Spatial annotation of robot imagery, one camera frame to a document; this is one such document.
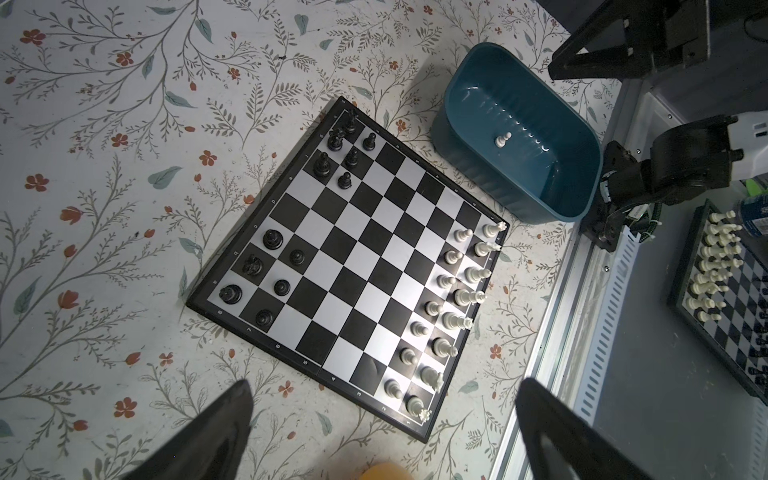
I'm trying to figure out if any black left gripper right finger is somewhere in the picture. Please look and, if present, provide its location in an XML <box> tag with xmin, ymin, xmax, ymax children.
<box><xmin>515</xmin><ymin>378</ymin><xmax>649</xmax><ymax>479</ymax></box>

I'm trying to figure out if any black white chessboard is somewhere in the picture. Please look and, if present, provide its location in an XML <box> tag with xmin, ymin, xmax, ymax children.
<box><xmin>187</xmin><ymin>98</ymin><xmax>508</xmax><ymax>442</ymax></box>

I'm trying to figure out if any yellow plastic tray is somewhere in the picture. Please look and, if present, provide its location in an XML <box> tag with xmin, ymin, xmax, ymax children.
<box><xmin>359</xmin><ymin>462</ymin><xmax>413</xmax><ymax>480</ymax></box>

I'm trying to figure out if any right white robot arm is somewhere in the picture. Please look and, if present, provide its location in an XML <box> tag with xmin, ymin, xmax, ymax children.
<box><xmin>580</xmin><ymin>110</ymin><xmax>767</xmax><ymax>252</ymax></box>

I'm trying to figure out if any teal plastic tray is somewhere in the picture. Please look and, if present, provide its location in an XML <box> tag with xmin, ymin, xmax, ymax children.
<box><xmin>431</xmin><ymin>42</ymin><xmax>603</xmax><ymax>224</ymax></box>

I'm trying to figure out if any white chess piece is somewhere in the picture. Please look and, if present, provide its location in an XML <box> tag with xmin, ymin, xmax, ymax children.
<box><xmin>495</xmin><ymin>132</ymin><xmax>512</xmax><ymax>148</ymax></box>

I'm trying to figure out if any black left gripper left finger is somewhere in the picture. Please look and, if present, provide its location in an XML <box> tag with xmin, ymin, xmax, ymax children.
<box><xmin>126</xmin><ymin>380</ymin><xmax>253</xmax><ymax>479</ymax></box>

